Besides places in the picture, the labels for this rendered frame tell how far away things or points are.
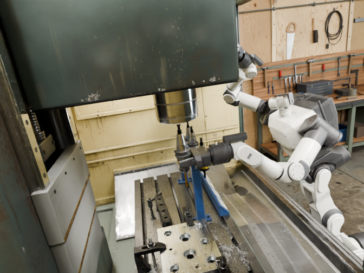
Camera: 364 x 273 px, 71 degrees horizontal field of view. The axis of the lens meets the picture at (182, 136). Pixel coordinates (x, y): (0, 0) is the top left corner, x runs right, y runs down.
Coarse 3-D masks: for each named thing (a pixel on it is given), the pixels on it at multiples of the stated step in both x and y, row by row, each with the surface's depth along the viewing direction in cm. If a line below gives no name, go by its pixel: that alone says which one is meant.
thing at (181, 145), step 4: (180, 136) 97; (176, 140) 99; (180, 140) 97; (184, 140) 98; (176, 144) 99; (180, 144) 97; (184, 144) 98; (176, 148) 99; (180, 148) 98; (184, 148) 98
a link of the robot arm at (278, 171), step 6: (264, 156) 106; (264, 162) 104; (270, 162) 106; (276, 162) 108; (282, 162) 113; (288, 162) 110; (258, 168) 106; (264, 168) 105; (270, 168) 105; (276, 168) 106; (282, 168) 107; (270, 174) 106; (276, 174) 106; (282, 174) 107; (276, 180) 110; (282, 180) 108; (288, 180) 108
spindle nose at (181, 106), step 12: (156, 96) 88; (168, 96) 85; (180, 96) 86; (192, 96) 88; (156, 108) 91; (168, 108) 87; (180, 108) 87; (192, 108) 89; (168, 120) 89; (180, 120) 88
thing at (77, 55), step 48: (0, 0) 65; (48, 0) 67; (96, 0) 69; (144, 0) 71; (192, 0) 73; (48, 48) 70; (96, 48) 72; (144, 48) 75; (192, 48) 77; (48, 96) 74; (96, 96) 76
